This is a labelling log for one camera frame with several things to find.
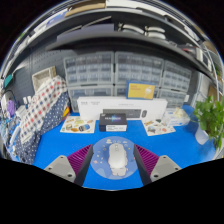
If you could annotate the beige woven basket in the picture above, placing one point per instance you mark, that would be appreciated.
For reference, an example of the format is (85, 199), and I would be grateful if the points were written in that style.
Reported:
(43, 77)

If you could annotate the yellow and blue box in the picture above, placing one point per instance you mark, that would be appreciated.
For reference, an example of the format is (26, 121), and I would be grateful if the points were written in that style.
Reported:
(140, 90)

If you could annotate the small sticker sheet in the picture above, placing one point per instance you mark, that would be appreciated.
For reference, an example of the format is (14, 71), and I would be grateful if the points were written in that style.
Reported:
(156, 128)

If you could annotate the clear plastic box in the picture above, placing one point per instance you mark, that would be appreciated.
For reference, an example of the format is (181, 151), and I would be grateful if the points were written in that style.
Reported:
(176, 116)

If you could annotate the round blue rabbit mouse pad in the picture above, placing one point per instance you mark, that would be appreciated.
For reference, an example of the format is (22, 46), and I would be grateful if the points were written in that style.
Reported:
(100, 160)

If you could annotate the grey many-drawer cabinet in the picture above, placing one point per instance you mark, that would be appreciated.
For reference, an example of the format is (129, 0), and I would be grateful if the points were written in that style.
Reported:
(88, 68)
(176, 75)
(138, 66)

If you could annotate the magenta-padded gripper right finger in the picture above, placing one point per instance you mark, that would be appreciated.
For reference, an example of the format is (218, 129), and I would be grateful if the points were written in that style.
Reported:
(151, 166)

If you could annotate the small black box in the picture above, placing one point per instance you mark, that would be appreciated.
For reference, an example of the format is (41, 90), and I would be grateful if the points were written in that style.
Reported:
(113, 121)

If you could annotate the large food sticker sheet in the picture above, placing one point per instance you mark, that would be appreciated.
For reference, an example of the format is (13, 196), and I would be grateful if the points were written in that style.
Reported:
(78, 125)

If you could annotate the navy polka dot cloth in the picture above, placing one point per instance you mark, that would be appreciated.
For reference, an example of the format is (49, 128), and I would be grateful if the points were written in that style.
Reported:
(56, 115)

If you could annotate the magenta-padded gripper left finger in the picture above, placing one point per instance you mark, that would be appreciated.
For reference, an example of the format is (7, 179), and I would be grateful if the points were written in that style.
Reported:
(73, 166)

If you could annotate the white computer mouse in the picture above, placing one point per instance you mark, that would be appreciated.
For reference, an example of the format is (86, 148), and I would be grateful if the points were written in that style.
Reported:
(117, 156)

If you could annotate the green potted plant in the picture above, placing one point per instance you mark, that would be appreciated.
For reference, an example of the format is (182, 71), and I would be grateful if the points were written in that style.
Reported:
(210, 116)

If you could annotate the long white keyboard box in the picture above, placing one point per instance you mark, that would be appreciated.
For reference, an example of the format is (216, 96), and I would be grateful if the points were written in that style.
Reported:
(90, 106)

